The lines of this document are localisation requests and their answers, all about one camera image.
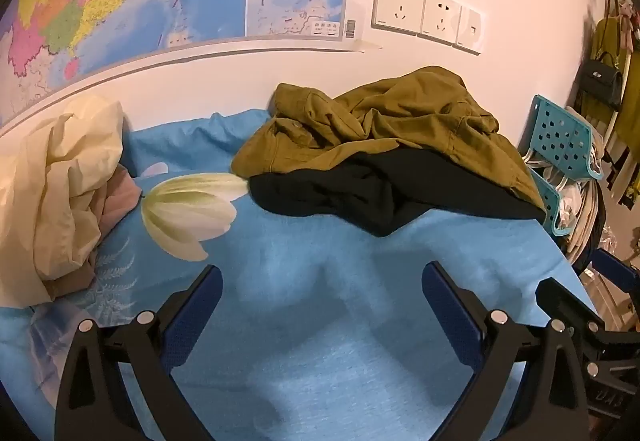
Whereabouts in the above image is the olive green jacket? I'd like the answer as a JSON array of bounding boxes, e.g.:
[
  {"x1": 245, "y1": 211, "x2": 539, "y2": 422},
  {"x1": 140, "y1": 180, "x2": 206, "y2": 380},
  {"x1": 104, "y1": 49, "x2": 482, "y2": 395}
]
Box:
[{"x1": 231, "y1": 66, "x2": 547, "y2": 216}]

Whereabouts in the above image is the pink cloth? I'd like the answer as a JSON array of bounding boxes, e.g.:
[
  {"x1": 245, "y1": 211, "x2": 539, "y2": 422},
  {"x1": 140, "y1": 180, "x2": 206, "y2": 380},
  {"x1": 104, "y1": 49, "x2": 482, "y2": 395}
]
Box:
[{"x1": 50, "y1": 166, "x2": 143, "y2": 302}]

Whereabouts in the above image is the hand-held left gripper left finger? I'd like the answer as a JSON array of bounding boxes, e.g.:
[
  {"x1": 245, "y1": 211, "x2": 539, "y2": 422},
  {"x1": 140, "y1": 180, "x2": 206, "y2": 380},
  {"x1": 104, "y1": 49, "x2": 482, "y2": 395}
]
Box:
[{"x1": 54, "y1": 264, "x2": 224, "y2": 441}]

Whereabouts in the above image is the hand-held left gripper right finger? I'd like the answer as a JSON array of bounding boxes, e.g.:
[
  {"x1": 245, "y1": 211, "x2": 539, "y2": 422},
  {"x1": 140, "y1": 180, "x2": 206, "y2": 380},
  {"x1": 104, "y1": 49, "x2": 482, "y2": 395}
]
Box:
[{"x1": 421, "y1": 261, "x2": 588, "y2": 441}]

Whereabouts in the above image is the yellow-green hanging garment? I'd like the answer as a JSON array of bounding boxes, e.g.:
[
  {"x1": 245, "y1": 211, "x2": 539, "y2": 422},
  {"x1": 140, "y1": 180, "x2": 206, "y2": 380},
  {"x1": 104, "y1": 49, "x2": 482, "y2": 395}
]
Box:
[{"x1": 580, "y1": 16, "x2": 640, "y2": 202}]

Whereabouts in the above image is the pile of pale clothes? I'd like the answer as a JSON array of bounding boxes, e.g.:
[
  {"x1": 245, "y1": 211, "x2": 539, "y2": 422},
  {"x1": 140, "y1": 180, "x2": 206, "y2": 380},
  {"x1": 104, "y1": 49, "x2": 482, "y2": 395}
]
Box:
[{"x1": 552, "y1": 171, "x2": 606, "y2": 272}]

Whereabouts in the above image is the teal perforated plastic basket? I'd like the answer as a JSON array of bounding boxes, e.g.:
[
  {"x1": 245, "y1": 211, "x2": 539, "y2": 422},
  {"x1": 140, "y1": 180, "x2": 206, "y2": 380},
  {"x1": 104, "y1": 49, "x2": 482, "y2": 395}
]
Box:
[
  {"x1": 527, "y1": 168, "x2": 571, "y2": 238},
  {"x1": 520, "y1": 94, "x2": 603, "y2": 182}
]

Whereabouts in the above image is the blue floral bedsheet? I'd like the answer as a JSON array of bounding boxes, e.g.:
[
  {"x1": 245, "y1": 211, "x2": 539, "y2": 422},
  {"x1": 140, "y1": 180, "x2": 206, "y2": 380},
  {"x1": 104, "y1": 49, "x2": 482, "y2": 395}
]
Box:
[{"x1": 0, "y1": 108, "x2": 601, "y2": 441}]

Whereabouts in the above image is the white wall socket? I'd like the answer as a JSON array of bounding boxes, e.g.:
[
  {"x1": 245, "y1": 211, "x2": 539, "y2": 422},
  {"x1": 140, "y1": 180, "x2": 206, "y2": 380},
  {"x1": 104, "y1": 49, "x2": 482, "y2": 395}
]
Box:
[
  {"x1": 417, "y1": 0, "x2": 463, "y2": 44},
  {"x1": 371, "y1": 0, "x2": 426, "y2": 36}
]

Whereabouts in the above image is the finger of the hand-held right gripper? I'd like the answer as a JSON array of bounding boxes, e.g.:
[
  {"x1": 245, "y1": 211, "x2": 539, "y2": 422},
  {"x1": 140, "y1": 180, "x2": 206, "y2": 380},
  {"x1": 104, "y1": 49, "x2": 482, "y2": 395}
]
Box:
[
  {"x1": 535, "y1": 277, "x2": 608, "y2": 347},
  {"x1": 590, "y1": 248, "x2": 640, "y2": 294}
]

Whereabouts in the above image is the cream cloth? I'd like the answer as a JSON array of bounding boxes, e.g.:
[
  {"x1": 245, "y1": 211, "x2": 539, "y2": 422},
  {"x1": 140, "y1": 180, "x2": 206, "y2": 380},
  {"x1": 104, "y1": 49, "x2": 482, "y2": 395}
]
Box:
[{"x1": 0, "y1": 95, "x2": 125, "y2": 308}]

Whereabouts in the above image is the black handbag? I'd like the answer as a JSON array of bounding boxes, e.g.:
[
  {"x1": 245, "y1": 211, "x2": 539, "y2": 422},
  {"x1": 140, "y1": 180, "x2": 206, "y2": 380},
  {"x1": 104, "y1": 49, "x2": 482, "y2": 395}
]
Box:
[{"x1": 577, "y1": 52, "x2": 625, "y2": 110}]

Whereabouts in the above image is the black garment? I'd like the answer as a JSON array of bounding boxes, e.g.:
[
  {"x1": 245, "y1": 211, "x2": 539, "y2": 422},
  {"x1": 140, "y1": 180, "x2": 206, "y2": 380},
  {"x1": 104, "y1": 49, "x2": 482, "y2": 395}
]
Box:
[{"x1": 248, "y1": 148, "x2": 546, "y2": 238}]

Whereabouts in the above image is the pink hanging garment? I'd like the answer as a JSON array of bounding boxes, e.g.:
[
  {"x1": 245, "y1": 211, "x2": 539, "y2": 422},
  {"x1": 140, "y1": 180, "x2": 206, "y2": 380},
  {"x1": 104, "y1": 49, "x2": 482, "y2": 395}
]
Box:
[{"x1": 614, "y1": 0, "x2": 640, "y2": 52}]

